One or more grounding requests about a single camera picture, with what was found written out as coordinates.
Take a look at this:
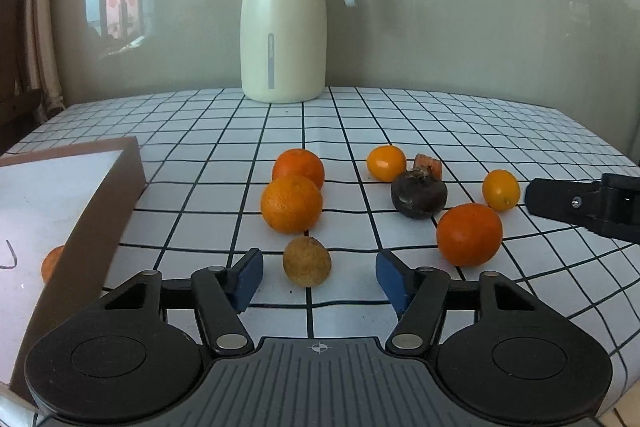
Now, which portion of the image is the brown round fruit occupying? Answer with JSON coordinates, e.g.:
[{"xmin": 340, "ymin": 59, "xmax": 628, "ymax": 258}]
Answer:
[{"xmin": 282, "ymin": 236, "xmax": 332, "ymax": 288}]

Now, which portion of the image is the small oval orange kumquat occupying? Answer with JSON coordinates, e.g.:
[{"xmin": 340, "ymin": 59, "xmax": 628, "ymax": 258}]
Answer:
[{"xmin": 482, "ymin": 169, "xmax": 521, "ymax": 212}]

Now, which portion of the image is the orange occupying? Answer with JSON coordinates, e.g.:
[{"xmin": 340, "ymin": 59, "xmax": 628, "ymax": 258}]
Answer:
[
  {"xmin": 41, "ymin": 245, "xmax": 66, "ymax": 284},
  {"xmin": 260, "ymin": 175, "xmax": 324, "ymax": 235},
  {"xmin": 272, "ymin": 148, "xmax": 326, "ymax": 190},
  {"xmin": 436, "ymin": 203, "xmax": 503, "ymax": 268}
]

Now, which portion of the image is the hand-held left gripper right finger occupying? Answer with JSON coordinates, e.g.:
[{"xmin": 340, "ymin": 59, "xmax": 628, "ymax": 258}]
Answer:
[{"xmin": 375, "ymin": 249, "xmax": 538, "ymax": 353}]

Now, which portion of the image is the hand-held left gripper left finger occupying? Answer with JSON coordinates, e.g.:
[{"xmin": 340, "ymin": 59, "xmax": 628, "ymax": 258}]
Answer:
[{"xmin": 100, "ymin": 248, "xmax": 264, "ymax": 354}]

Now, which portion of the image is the dark wooden sofa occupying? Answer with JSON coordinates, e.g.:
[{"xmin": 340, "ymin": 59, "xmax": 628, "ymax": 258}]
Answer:
[{"xmin": 0, "ymin": 0, "xmax": 45, "ymax": 155}]

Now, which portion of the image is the white black checkered tablecloth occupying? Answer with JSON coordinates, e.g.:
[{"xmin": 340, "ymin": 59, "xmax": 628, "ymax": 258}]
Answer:
[{"xmin": 0, "ymin": 87, "xmax": 640, "ymax": 427}]

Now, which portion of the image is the dark purple round fruit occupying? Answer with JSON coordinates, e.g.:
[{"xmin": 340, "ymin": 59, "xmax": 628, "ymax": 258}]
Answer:
[{"xmin": 390, "ymin": 168, "xmax": 449, "ymax": 220}]

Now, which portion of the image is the beige patterned curtain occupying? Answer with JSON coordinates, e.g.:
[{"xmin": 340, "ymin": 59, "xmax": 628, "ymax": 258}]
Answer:
[{"xmin": 0, "ymin": 0, "xmax": 67, "ymax": 120}]

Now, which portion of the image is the cream thermos jug grey lid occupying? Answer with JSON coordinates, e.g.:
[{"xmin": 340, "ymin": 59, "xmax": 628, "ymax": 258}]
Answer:
[{"xmin": 240, "ymin": 0, "xmax": 356, "ymax": 104}]

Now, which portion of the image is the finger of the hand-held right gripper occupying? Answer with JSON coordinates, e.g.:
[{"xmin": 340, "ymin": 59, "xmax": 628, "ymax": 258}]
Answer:
[{"xmin": 525, "ymin": 173, "xmax": 640, "ymax": 241}]

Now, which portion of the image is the small tangerine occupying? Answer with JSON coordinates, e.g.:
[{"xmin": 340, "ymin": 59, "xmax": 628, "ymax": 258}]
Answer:
[{"xmin": 366, "ymin": 145, "xmax": 407, "ymax": 182}]

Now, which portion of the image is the orange carrot piece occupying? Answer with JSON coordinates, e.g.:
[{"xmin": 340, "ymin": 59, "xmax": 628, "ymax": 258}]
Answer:
[{"xmin": 413, "ymin": 153, "xmax": 444, "ymax": 180}]

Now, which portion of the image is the brown box white inside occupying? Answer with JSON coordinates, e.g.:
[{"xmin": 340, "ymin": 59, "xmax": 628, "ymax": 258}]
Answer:
[{"xmin": 0, "ymin": 137, "xmax": 147, "ymax": 408}]

